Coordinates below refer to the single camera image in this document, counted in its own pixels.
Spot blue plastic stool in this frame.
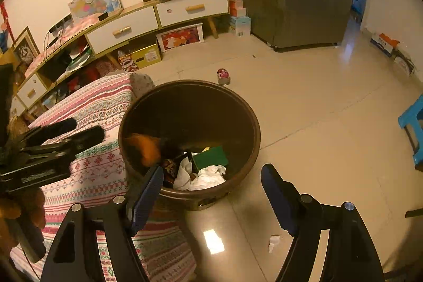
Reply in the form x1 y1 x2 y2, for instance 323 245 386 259
398 104 423 170

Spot person's left hand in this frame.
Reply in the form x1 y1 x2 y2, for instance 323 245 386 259
0 188 47 256

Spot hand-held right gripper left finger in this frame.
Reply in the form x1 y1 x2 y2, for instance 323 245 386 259
40 165 165 282

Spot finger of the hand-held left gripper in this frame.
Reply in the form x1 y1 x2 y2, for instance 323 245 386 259
28 118 77 145
49 126 105 154

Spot green box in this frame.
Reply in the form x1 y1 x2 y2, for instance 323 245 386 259
192 146 229 173

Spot black power strip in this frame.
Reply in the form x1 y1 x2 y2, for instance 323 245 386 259
49 14 72 33

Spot orange wrapper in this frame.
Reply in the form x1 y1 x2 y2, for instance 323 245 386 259
127 133 162 167

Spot yellow cardboard box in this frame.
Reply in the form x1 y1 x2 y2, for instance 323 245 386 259
118 44 162 71

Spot brown round trash can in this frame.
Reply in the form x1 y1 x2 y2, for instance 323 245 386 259
118 80 261 211

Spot white orange cardboard box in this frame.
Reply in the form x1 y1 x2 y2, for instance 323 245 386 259
370 33 400 57

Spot patterned striped tablecloth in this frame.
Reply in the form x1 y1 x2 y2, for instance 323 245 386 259
10 73 197 282

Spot framed animal picture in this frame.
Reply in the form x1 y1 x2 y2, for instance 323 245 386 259
13 27 40 66

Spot wooden tv cabinet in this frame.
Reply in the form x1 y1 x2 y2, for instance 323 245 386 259
10 0 232 117

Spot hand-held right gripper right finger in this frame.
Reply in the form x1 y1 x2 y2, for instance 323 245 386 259
260 164 385 282

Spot red framed picture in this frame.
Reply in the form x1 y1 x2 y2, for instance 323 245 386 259
156 22 204 53

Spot pile of papers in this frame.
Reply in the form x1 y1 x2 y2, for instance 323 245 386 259
68 44 93 71

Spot white tissue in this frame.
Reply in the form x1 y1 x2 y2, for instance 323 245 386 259
173 158 194 191
190 165 227 192

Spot white cabinet drawer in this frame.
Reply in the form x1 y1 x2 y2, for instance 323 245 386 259
86 6 159 54
156 0 229 26
10 97 27 117
16 74 48 106

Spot pink cloth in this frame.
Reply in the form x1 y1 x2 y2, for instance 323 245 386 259
25 13 103 71

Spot crushed red snack tube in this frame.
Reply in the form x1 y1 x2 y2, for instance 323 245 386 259
216 68 231 86

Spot red firecracker string decoration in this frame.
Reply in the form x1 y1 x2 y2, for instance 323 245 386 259
0 1 14 41

